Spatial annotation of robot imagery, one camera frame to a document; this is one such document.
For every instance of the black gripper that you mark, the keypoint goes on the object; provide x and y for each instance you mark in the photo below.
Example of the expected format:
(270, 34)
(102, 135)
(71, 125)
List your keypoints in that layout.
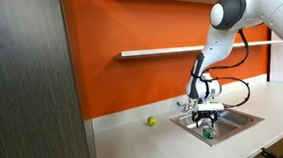
(205, 114)

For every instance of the green soda can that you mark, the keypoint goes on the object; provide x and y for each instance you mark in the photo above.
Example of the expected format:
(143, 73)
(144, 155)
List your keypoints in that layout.
(208, 132)

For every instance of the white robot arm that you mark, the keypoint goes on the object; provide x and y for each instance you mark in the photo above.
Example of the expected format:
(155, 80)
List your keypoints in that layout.
(231, 26)

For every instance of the stainless steel sink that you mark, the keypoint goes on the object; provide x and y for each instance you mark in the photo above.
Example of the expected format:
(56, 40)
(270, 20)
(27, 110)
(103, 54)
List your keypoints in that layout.
(238, 122)

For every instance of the chrome faucet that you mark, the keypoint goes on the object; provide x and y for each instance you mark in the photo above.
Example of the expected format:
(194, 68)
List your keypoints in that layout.
(183, 106)

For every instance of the yellow-green tennis ball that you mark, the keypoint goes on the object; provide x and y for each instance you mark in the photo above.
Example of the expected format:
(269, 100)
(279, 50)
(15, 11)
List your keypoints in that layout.
(151, 121)

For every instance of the dark grey wood panel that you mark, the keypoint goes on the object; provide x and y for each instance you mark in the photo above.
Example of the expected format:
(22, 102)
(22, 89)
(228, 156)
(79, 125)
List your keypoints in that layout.
(31, 86)

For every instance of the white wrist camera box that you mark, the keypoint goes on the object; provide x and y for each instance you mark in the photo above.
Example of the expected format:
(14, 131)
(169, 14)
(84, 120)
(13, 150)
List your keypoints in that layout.
(210, 106)

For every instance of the long white wall shelf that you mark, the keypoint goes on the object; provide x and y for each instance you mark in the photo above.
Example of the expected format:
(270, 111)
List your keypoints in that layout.
(153, 51)

